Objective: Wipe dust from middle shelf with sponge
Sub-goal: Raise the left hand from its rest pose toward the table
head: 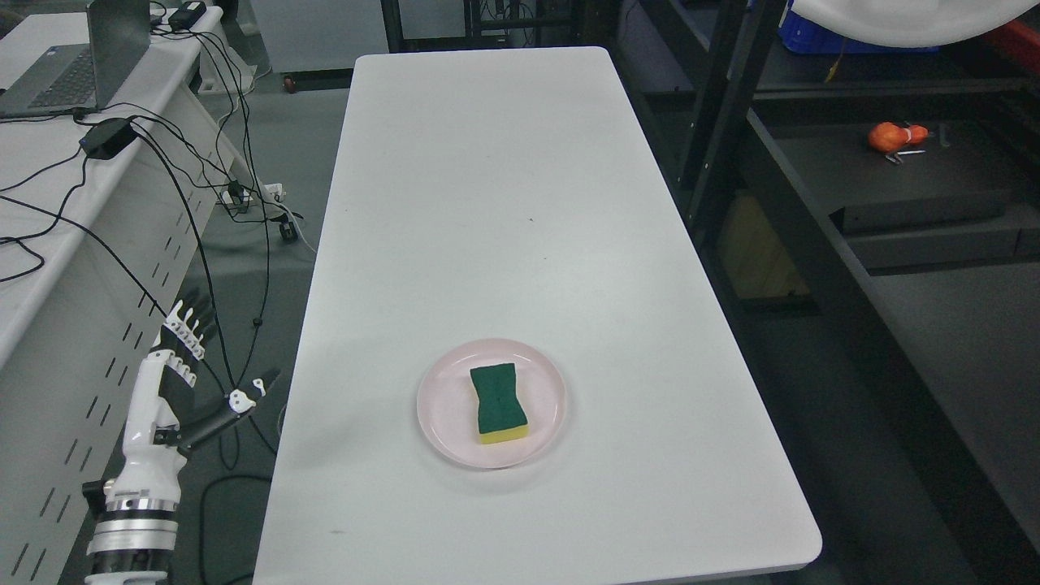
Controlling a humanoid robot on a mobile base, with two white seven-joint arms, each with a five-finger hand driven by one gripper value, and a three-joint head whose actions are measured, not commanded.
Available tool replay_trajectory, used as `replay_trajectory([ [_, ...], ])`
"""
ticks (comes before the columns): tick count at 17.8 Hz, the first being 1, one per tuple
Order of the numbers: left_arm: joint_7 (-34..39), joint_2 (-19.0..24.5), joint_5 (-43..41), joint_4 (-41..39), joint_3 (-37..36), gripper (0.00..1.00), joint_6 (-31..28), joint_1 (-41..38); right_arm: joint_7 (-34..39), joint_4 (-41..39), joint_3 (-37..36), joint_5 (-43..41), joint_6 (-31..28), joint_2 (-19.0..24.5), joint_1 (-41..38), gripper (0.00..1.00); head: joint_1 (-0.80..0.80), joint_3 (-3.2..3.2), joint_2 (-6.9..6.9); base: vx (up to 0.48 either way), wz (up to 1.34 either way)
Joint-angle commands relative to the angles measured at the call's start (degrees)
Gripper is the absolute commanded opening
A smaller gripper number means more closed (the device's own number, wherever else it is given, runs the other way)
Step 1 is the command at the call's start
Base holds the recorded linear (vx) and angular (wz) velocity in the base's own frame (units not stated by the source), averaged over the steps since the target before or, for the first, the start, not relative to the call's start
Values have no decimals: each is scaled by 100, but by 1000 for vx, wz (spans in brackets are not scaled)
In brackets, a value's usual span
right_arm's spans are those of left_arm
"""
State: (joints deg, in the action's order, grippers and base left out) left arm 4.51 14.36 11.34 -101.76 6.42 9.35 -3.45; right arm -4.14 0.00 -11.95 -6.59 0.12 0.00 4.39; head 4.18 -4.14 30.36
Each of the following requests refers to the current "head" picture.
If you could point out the white robotic left hand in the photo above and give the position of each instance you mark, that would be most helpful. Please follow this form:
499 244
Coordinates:
162 430

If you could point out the green and yellow sponge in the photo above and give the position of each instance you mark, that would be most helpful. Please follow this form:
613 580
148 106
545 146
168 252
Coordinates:
501 416

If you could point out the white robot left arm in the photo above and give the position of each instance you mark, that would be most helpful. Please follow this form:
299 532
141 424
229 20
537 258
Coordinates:
133 542

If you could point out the orange toy on shelf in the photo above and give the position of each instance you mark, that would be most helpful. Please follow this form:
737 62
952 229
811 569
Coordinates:
889 137

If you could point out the white side desk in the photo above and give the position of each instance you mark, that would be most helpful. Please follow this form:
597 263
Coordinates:
110 245

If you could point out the white power strip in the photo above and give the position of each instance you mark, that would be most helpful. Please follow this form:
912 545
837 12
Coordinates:
239 200

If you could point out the pink plate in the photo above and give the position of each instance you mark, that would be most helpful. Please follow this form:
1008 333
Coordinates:
447 407

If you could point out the black power adapter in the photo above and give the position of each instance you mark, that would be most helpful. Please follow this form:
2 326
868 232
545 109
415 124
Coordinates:
186 15
106 139

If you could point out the grey laptop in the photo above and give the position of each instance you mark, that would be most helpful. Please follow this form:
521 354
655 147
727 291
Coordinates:
86 76

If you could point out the black metal shelving rack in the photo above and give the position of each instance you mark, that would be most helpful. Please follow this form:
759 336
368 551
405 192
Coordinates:
887 303

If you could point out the blue plastic bin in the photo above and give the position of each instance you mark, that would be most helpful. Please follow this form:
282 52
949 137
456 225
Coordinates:
802 36

